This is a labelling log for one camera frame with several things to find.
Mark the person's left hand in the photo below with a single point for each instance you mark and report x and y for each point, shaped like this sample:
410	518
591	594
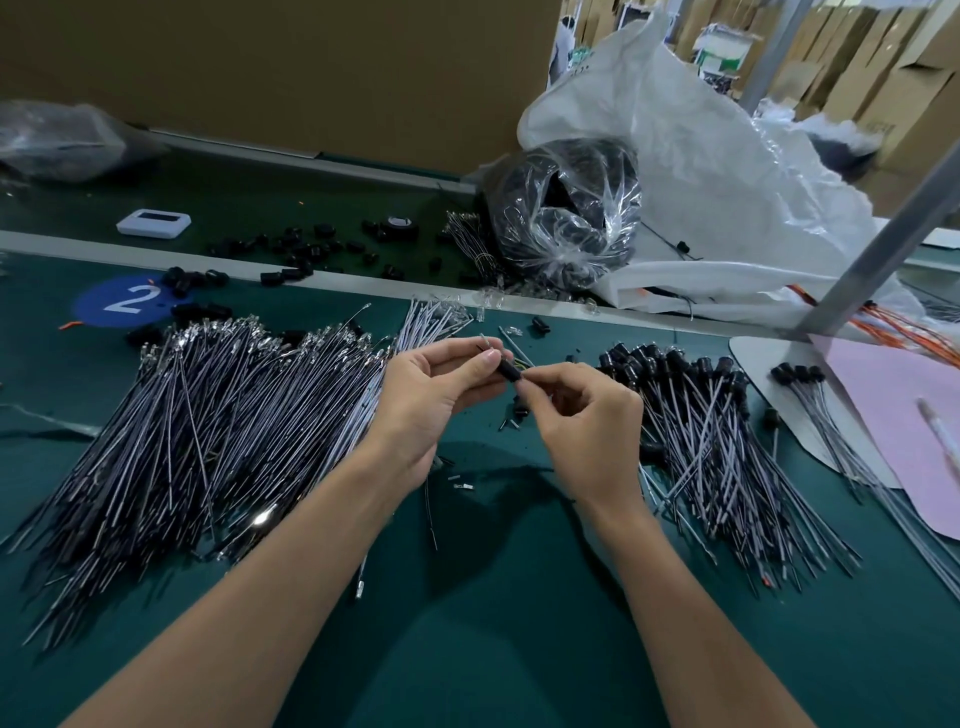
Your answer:
420	405

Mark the person's right hand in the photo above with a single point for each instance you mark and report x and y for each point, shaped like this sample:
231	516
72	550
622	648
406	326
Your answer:
588	435

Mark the black plastic caps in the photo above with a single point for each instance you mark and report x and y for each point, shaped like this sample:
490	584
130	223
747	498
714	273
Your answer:
293	263

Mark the person's right forearm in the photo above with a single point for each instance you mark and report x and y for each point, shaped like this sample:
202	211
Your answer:
705	630

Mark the person's left forearm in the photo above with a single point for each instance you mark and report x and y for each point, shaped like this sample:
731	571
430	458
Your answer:
233	615

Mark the clear bag with black contents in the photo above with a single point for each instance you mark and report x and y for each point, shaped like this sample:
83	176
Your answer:
563	210

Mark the large white plastic sack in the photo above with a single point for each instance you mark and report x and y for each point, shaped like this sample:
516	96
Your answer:
728	168

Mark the pink paper sheet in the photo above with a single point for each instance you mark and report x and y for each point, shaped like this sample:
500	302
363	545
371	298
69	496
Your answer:
897	428

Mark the blue round number sticker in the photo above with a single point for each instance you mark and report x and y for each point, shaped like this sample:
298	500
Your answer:
123	302

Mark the small white timer device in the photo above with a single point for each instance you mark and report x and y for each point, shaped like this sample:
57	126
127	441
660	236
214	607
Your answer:
153	224

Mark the white pen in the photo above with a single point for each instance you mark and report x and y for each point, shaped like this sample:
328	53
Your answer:
941	435

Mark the brown cardboard panel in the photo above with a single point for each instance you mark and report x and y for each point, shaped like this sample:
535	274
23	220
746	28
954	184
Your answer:
300	68

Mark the clear plastic strip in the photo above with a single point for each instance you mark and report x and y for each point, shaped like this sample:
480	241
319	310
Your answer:
45	419

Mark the crumpled clear plastic bag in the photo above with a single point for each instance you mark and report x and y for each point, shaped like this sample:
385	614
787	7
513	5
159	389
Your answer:
60	140

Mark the stack of cardboard boxes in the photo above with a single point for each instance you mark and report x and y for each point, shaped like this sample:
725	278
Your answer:
908	75

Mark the grey metal frame post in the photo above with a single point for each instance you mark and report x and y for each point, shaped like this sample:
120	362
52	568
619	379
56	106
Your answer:
885	240
777	53

